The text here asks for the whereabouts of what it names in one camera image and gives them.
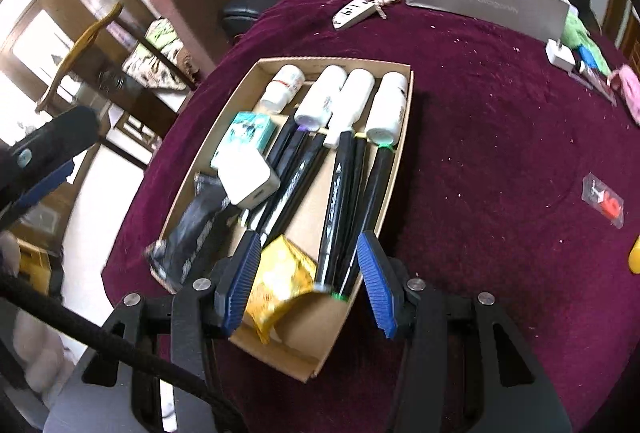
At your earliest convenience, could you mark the black foil snack pouch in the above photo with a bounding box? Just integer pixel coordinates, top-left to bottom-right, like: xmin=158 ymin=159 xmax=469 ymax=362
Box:
xmin=143 ymin=173 xmax=241 ymax=293

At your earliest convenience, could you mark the white square charger box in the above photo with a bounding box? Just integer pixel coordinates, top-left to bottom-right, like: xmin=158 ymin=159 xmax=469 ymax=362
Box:
xmin=217 ymin=144 xmax=280 ymax=210

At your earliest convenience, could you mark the blue cartoon tissue pack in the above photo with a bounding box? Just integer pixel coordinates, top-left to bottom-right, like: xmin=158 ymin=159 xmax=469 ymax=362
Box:
xmin=209 ymin=112 xmax=276 ymax=169

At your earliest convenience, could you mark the black marker green cap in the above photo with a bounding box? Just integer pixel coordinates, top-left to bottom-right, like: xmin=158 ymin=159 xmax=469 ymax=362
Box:
xmin=333 ymin=146 xmax=395 ymax=301

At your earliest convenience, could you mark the yellow snack packet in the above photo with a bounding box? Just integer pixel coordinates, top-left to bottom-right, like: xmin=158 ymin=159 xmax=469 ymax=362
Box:
xmin=245 ymin=236 xmax=317 ymax=344

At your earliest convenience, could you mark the white pill bottle red label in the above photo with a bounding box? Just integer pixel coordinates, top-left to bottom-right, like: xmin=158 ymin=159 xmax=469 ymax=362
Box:
xmin=259 ymin=64 xmax=306 ymax=114

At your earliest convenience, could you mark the black marker purple cap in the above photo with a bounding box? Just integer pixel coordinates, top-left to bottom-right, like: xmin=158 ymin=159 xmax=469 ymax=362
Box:
xmin=247 ymin=117 xmax=308 ymax=231

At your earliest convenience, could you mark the white bottle with qr label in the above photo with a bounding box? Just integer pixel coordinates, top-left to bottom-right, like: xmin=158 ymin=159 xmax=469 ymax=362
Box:
xmin=294 ymin=65 xmax=347 ymax=132

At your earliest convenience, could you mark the slim white bottle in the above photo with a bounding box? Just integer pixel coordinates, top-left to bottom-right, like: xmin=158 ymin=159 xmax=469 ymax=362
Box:
xmin=323 ymin=68 xmax=374 ymax=149

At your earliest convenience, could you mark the white pill bottle plain label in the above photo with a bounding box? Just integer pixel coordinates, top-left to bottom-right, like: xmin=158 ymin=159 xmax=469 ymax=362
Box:
xmin=364 ymin=71 xmax=408 ymax=147

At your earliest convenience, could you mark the yellow round sponge ball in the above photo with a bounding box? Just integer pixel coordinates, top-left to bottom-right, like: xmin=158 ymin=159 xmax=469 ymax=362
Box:
xmin=628 ymin=236 xmax=640 ymax=275

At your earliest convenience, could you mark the maroon tablecloth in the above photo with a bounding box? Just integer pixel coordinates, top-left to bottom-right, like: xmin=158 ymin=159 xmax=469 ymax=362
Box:
xmin=102 ymin=0 xmax=639 ymax=432

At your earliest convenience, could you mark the clear plastic packet red item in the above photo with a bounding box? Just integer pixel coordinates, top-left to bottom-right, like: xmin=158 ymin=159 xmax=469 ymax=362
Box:
xmin=582 ymin=172 xmax=625 ymax=229

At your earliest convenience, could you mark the cardboard box tray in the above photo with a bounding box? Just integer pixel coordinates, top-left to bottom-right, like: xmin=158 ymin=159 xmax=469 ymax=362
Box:
xmin=160 ymin=56 xmax=414 ymax=382

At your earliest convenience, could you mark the cosmetic tube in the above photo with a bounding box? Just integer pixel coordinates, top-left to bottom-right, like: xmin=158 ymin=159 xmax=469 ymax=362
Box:
xmin=578 ymin=62 xmax=617 ymax=106

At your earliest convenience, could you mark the pink cloth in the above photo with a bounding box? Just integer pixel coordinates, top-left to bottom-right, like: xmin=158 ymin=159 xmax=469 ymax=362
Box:
xmin=608 ymin=65 xmax=640 ymax=126

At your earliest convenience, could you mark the white car key fob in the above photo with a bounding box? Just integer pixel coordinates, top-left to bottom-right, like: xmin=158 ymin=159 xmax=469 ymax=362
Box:
xmin=332 ymin=0 xmax=401 ymax=31

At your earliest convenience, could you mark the white power adapter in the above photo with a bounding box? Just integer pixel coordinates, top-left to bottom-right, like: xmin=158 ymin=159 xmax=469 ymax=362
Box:
xmin=544 ymin=39 xmax=576 ymax=72

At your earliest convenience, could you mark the blue small object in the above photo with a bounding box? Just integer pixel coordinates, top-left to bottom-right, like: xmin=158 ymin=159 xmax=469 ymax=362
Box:
xmin=577 ymin=44 xmax=598 ymax=69

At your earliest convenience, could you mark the green cloth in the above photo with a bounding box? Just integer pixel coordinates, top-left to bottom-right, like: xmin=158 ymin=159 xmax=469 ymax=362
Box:
xmin=561 ymin=5 xmax=611 ymax=76

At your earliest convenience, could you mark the black braided cable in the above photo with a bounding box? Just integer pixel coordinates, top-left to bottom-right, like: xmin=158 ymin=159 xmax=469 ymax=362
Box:
xmin=0 ymin=271 xmax=249 ymax=433

